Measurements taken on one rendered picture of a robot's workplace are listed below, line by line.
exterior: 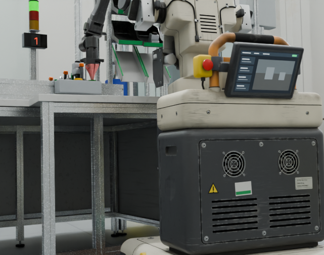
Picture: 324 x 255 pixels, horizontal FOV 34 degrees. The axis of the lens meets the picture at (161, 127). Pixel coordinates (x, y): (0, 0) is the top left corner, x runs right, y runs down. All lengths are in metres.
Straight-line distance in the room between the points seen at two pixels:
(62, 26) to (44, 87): 4.10
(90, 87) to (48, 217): 0.67
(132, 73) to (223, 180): 1.29
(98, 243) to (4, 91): 0.81
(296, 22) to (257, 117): 6.03
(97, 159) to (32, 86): 0.44
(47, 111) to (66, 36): 4.41
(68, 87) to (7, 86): 0.27
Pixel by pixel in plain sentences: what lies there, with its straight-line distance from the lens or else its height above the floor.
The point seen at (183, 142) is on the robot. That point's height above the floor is 0.64.
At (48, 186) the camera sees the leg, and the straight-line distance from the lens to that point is 2.17.
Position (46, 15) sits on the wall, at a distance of 6.57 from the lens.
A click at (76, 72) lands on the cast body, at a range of 2.73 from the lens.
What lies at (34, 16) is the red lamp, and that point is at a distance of 2.84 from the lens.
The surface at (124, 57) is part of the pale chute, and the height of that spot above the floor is 1.14.
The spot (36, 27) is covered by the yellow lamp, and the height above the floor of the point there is 1.27.
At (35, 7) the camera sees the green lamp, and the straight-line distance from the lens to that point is 2.86.
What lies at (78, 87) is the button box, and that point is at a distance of 2.48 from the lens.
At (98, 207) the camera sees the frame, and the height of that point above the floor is 0.37.
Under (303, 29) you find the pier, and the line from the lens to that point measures 7.79.
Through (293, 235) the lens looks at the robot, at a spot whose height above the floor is 0.33.
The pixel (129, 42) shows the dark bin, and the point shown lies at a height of 1.20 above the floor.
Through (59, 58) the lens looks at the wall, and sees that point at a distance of 6.48.
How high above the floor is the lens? 0.61
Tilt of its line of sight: 3 degrees up
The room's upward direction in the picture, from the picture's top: 1 degrees counter-clockwise
